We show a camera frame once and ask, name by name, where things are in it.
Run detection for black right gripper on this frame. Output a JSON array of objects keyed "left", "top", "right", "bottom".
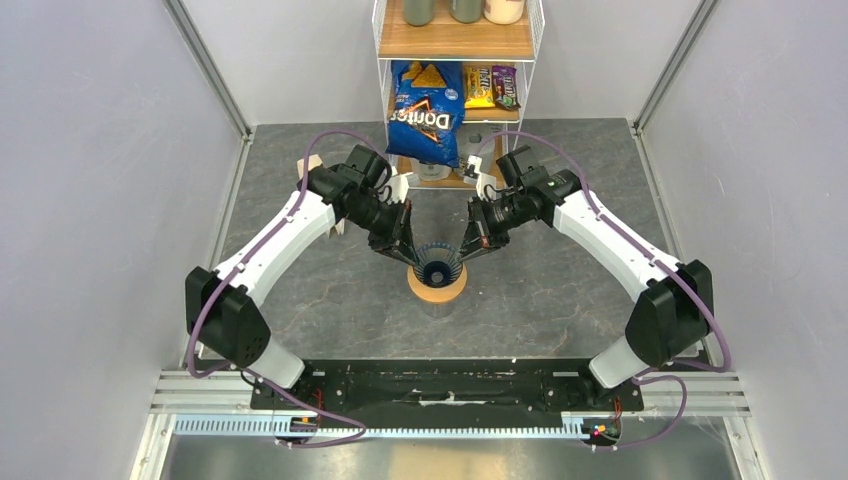
[{"left": 455, "top": 190, "right": 528, "bottom": 263}]

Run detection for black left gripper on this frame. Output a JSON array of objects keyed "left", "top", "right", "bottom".
[{"left": 346, "top": 196, "right": 421, "bottom": 268}]

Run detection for blue plastic coffee dripper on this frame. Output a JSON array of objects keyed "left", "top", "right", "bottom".
[{"left": 413, "top": 242, "right": 463, "bottom": 288}]

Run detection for wooden ring dripper stand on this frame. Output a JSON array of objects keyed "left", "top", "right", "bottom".
[{"left": 406, "top": 265, "right": 468, "bottom": 304}]

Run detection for glass carafe with wooden band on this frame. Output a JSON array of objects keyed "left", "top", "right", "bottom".
[{"left": 421, "top": 302, "right": 455, "bottom": 319}]

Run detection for cream paper coffee filters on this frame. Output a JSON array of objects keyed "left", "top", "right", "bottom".
[{"left": 297, "top": 154, "right": 345, "bottom": 237}]

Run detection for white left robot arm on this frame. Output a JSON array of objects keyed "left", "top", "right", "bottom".
[{"left": 185, "top": 145, "right": 418, "bottom": 409}]

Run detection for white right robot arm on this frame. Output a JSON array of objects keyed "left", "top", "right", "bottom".
[{"left": 460, "top": 146, "right": 712, "bottom": 409}]

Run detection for white jar on bottom shelf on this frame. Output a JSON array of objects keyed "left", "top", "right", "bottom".
[{"left": 410, "top": 158, "right": 453, "bottom": 182}]

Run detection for grey toilet paper roll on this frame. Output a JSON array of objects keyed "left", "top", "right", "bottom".
[{"left": 454, "top": 124, "right": 497, "bottom": 178}]

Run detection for blue Doritos chip bag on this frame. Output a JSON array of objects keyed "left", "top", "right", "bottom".
[{"left": 387, "top": 60, "right": 465, "bottom": 168}]

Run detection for yellow M&M candy bag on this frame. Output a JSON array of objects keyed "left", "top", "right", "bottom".
[{"left": 464, "top": 65, "right": 495, "bottom": 110}]

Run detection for brown M&M candy bag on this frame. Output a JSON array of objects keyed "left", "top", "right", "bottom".
[{"left": 492, "top": 65, "right": 521, "bottom": 111}]

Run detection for green bottle middle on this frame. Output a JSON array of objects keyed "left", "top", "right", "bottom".
[{"left": 449, "top": 0, "right": 484, "bottom": 24}]

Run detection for green bottle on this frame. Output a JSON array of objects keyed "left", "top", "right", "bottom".
[
  {"left": 402, "top": 0, "right": 436, "bottom": 27},
  {"left": 449, "top": 0, "right": 484, "bottom": 24}
]

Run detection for cream lotion bottle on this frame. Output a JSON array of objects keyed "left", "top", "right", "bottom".
[{"left": 484, "top": 0, "right": 526, "bottom": 25}]

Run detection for green bottle left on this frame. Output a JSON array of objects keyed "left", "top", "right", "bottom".
[{"left": 402, "top": 0, "right": 436, "bottom": 27}]

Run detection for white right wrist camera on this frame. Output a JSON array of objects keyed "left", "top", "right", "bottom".
[{"left": 463, "top": 155, "right": 498, "bottom": 202}]

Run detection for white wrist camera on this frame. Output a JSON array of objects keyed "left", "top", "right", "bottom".
[
  {"left": 383, "top": 168, "right": 412, "bottom": 204},
  {"left": 463, "top": 155, "right": 498, "bottom": 202}
]

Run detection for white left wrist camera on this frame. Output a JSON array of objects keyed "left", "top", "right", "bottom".
[{"left": 383, "top": 168, "right": 412, "bottom": 204}]

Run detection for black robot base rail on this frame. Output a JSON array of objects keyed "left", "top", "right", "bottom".
[{"left": 250, "top": 358, "right": 644, "bottom": 444}]

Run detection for white wire shelf rack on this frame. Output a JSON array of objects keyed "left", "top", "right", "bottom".
[{"left": 372, "top": 1, "right": 545, "bottom": 194}]

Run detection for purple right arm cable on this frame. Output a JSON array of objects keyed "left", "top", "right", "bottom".
[{"left": 473, "top": 130, "right": 733, "bottom": 452}]

